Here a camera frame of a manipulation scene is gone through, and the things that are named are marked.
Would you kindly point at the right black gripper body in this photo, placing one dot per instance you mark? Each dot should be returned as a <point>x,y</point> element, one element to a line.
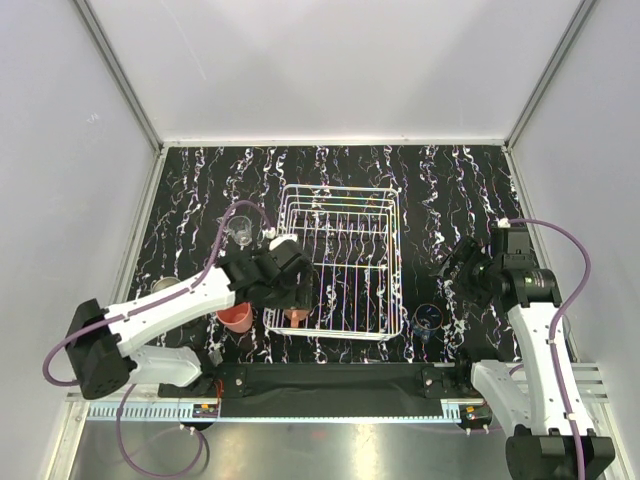
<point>476,280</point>

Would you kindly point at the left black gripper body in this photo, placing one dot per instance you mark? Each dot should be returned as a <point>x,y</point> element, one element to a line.
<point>287,294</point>

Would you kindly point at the orange ceramic mug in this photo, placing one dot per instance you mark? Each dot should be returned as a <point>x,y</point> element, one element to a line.
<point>296,316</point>

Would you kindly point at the pink plastic cup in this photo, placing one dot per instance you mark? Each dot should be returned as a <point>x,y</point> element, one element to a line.
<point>237,319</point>

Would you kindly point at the clear glass cup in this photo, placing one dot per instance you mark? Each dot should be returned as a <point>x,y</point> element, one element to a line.
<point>239,228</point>

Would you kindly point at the stainless steel cup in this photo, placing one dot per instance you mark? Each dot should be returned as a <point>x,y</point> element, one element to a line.
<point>165,283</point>

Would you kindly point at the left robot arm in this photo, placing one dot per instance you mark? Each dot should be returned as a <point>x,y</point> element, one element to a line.
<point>110,347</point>

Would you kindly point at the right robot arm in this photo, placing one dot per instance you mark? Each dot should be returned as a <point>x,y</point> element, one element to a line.
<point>549,433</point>

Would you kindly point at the dark blue glass cup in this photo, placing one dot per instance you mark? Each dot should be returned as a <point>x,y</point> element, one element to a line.
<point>426,320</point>

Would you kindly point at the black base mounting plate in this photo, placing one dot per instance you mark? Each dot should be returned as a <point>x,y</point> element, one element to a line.
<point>311,390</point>

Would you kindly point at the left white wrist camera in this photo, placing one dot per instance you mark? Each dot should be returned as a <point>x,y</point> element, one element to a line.
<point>275,239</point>

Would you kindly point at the white wire dish rack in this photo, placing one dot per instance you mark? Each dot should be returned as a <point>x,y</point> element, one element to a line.
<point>352,236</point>

